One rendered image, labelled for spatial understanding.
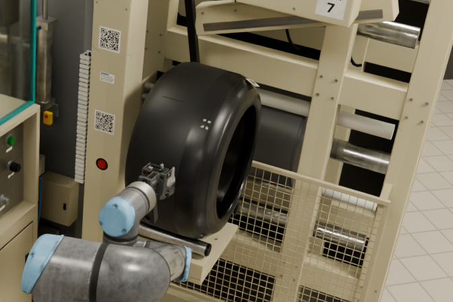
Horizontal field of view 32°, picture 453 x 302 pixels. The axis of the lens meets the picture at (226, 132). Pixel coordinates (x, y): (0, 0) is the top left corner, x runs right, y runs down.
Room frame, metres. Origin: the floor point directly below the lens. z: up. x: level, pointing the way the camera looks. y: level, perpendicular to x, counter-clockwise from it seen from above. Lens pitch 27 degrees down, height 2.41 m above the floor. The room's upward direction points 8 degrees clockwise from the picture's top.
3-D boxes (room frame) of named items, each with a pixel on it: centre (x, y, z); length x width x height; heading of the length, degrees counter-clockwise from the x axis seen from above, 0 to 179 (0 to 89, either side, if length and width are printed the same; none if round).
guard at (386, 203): (2.51, -0.18, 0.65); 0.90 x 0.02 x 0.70; 73
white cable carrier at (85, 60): (2.31, 0.47, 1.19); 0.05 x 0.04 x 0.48; 163
